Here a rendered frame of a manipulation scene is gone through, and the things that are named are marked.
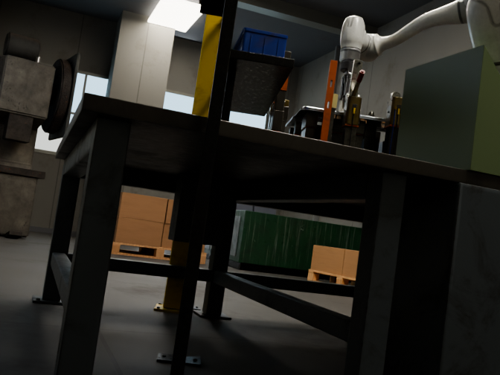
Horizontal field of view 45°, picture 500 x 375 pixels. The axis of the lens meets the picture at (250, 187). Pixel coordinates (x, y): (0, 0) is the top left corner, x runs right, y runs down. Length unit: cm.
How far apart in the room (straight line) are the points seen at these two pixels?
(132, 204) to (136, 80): 298
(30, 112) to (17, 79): 41
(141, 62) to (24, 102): 240
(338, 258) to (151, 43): 473
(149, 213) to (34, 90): 206
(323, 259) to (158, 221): 189
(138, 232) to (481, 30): 536
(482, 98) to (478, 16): 26
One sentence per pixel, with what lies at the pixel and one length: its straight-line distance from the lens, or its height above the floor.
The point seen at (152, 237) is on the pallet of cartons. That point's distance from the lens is 688.
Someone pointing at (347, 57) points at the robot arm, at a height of 126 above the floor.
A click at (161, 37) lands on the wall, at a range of 955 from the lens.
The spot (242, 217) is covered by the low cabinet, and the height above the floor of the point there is 60.
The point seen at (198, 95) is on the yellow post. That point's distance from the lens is 310.
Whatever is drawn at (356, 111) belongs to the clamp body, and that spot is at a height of 99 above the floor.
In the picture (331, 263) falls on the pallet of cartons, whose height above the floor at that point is 23.
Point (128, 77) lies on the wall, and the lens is 932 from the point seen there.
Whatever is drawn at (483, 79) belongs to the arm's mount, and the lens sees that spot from 186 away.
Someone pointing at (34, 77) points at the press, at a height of 190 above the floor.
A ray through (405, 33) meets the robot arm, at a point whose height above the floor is 139.
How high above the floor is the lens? 44
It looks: 4 degrees up
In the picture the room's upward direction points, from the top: 8 degrees clockwise
